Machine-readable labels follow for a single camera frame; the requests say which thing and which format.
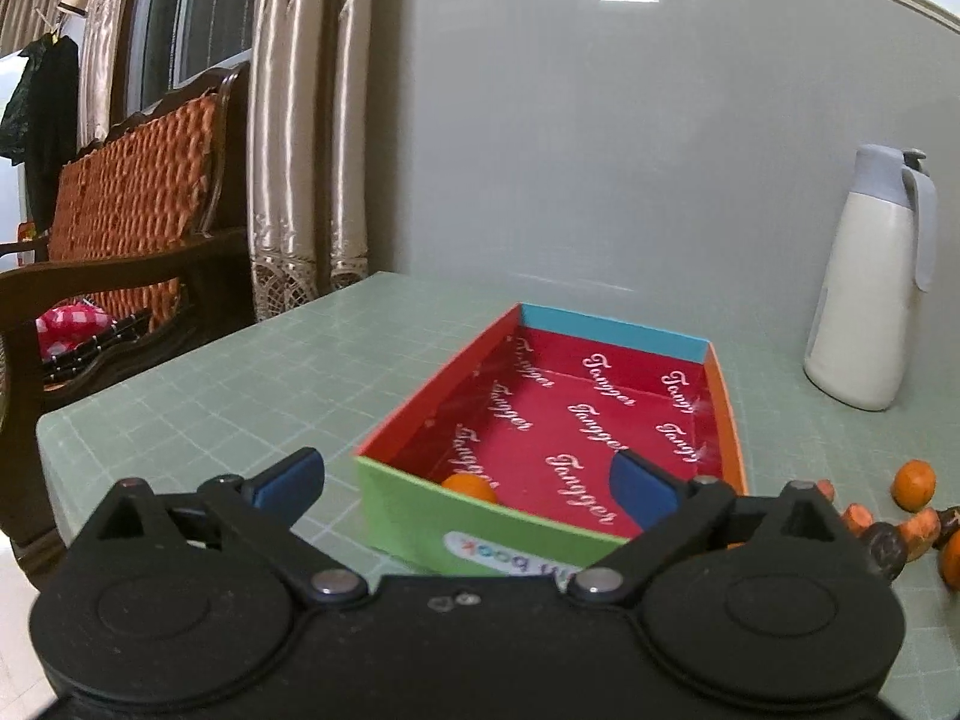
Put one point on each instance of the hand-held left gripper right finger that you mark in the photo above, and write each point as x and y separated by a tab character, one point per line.
637	493

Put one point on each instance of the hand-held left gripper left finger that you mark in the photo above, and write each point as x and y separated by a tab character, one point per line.
289	481

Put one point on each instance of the colourful cardboard box red inside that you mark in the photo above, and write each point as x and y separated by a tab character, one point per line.
555	420

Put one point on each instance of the small orange mandarin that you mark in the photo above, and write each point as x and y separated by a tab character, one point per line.
915	484
471	487
952	556

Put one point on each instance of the green grid table mat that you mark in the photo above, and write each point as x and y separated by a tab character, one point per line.
300	390

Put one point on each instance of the orange carrot piece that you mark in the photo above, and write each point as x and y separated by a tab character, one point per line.
921	531
826	490
856	517

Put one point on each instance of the black studded bag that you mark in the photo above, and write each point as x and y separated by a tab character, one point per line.
94	351

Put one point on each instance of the dark brown round fruit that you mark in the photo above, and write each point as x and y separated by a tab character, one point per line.
885	549
951	519

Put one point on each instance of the red white checked cloth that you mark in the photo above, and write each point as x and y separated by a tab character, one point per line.
69	326

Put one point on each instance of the white thermos jug grey lid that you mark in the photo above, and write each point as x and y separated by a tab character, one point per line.
862	292

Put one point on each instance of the wooden bench with orange cushion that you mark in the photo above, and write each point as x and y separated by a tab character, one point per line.
135	187

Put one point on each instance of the beige satin curtain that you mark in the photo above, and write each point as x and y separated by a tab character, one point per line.
351	112
289	127
105	37

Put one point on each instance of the black hanging garment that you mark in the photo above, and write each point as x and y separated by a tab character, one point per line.
41	105

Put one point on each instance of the dark window pane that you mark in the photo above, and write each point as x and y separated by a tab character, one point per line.
199	7

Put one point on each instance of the beige hat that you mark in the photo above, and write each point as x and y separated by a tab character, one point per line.
75	0

